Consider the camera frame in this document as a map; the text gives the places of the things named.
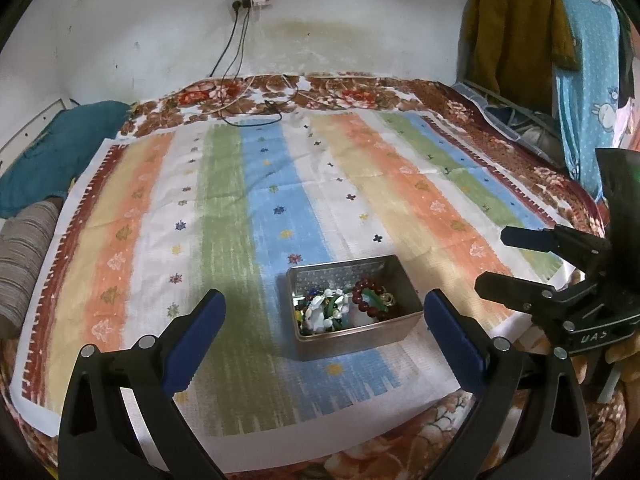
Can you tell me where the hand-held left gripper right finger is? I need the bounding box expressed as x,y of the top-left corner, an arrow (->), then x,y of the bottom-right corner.
422,289 -> 593,480

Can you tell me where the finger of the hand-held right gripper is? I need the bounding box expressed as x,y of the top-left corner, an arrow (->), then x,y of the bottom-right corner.
501,225 -> 607,274
474,271 -> 598,322

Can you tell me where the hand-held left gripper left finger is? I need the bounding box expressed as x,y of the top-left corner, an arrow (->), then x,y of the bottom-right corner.
57,289 -> 236,480

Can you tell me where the green bangle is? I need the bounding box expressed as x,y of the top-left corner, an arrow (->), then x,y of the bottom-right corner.
366,287 -> 397,319

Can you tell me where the red bead bracelet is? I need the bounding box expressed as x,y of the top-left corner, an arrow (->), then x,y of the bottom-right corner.
350,281 -> 401,321

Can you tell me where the metal tin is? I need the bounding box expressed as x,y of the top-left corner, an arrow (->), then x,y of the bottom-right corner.
286,255 -> 425,362

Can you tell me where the multicoloured bead bracelet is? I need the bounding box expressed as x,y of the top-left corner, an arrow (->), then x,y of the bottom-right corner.
295,287 -> 358,336

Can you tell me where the colourful striped cloth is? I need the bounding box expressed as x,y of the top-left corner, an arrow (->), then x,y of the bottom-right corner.
10,110 -> 576,441

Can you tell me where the blue printed cloth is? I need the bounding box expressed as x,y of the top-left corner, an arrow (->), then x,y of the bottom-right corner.
550,0 -> 640,196

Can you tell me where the grey striped pillow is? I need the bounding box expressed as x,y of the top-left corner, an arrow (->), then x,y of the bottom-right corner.
0,200 -> 63,333

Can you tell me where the mustard jacket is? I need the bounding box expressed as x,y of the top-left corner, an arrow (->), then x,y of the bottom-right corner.
457,0 -> 581,111

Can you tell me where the teal cloth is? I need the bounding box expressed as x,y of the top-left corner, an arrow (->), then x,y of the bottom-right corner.
0,101 -> 133,218

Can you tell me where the floral blanket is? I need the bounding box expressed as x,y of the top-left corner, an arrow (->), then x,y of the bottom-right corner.
0,74 -> 640,480

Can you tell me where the black cable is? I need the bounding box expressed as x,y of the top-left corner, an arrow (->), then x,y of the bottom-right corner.
220,7 -> 284,128
209,7 -> 239,80

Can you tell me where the white cable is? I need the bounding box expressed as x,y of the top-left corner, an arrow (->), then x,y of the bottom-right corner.
215,75 -> 301,117

